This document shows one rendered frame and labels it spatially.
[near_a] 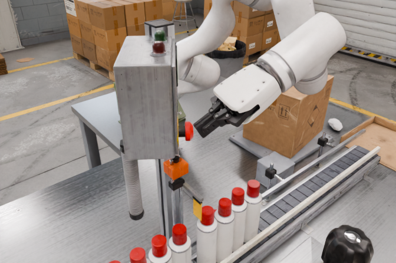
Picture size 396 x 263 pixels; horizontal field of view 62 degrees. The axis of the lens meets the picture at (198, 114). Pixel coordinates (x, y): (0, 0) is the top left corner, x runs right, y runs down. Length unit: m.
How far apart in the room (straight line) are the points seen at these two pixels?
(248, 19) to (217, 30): 3.38
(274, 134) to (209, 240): 0.66
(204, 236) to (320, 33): 0.52
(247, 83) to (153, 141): 0.20
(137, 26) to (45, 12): 2.29
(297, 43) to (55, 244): 0.90
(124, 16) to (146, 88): 3.57
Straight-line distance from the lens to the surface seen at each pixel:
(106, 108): 1.82
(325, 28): 0.67
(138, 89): 0.56
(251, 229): 0.97
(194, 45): 1.18
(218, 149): 1.44
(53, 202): 1.30
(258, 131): 1.42
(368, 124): 1.80
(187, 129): 0.62
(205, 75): 1.26
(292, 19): 0.79
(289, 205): 1.15
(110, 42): 4.08
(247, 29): 4.52
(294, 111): 1.29
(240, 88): 0.63
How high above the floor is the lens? 1.67
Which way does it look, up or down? 29 degrees down
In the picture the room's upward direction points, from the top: straight up
